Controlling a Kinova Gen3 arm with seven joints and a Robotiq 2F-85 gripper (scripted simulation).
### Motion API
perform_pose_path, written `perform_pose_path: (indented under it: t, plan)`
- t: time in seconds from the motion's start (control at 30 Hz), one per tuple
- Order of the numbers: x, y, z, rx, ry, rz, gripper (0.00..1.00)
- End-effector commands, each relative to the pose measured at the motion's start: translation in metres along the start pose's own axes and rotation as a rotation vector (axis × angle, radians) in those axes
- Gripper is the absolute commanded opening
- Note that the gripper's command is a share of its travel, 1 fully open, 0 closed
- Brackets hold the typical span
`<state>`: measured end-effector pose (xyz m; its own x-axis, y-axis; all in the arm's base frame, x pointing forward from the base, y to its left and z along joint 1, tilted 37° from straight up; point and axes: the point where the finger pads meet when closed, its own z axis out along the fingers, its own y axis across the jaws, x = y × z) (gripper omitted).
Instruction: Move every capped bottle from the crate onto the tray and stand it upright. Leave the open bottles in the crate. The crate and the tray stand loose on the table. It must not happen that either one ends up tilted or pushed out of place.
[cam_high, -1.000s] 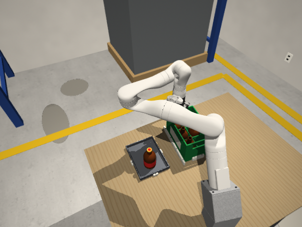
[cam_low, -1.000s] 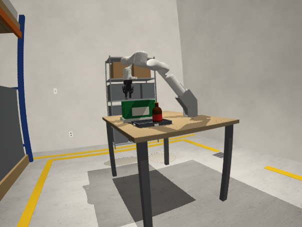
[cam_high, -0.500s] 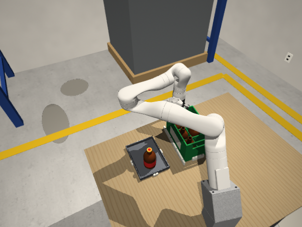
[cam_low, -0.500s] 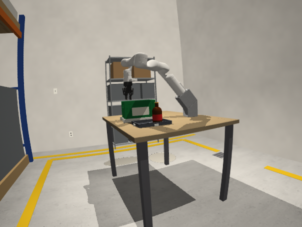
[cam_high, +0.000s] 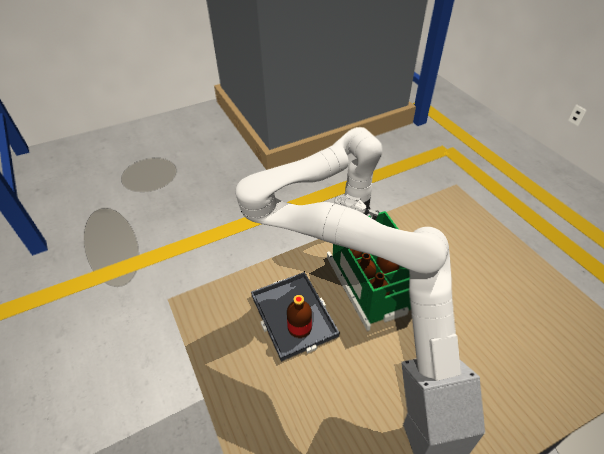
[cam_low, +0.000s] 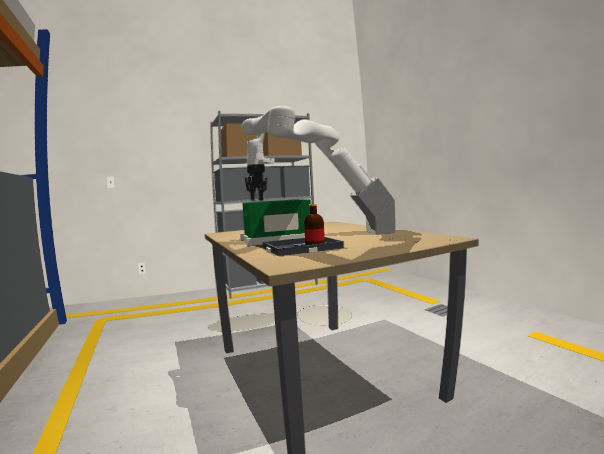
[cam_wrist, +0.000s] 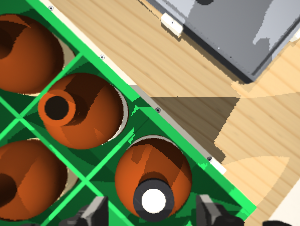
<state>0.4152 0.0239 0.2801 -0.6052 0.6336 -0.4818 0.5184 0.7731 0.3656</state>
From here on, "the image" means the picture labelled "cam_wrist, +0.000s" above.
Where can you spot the grey rectangular tray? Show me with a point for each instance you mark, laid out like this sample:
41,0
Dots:
240,34

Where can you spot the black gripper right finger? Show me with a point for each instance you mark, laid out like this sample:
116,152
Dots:
207,214

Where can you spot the green divided crate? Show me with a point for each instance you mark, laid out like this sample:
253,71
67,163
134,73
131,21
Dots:
22,121

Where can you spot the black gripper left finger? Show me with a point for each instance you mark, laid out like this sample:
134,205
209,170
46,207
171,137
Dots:
94,214

